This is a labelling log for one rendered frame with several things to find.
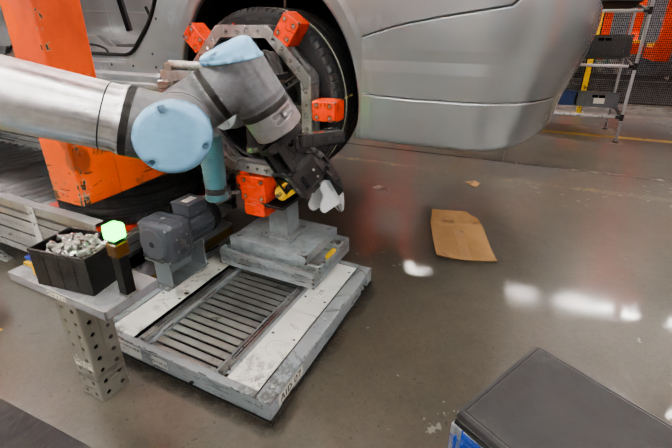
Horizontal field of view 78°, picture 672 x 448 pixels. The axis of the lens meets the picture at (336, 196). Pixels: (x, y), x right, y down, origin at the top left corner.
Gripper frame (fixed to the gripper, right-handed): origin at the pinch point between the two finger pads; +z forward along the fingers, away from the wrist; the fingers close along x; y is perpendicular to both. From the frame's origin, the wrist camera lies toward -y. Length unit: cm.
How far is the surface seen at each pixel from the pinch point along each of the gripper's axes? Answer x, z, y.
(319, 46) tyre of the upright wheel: -54, -13, -56
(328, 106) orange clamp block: -46, 3, -42
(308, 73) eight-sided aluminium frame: -52, -9, -45
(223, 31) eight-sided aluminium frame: -79, -31, -42
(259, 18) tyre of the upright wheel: -73, -29, -53
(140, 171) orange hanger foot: -115, -5, 6
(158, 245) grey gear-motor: -102, 18, 22
